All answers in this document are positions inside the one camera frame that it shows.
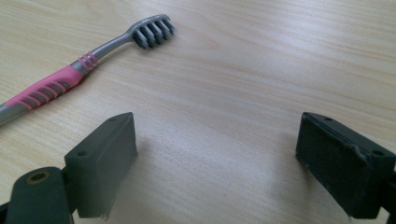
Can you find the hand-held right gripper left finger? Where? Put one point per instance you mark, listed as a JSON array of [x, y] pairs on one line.
[[99, 168]]

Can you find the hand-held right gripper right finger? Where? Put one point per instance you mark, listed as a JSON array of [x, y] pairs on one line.
[[339, 169]]

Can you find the pink and grey toothbrush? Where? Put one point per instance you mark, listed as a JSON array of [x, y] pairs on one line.
[[59, 82]]

